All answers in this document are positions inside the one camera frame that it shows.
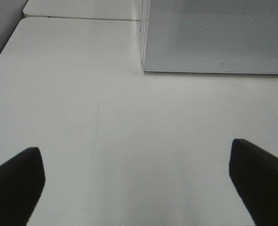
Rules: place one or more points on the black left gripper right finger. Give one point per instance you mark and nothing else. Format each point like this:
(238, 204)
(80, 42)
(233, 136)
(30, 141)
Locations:
(254, 174)

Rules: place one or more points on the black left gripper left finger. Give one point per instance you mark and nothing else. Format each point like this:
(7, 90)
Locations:
(22, 179)

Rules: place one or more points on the white microwave door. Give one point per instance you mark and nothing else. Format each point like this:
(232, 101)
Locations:
(212, 36)

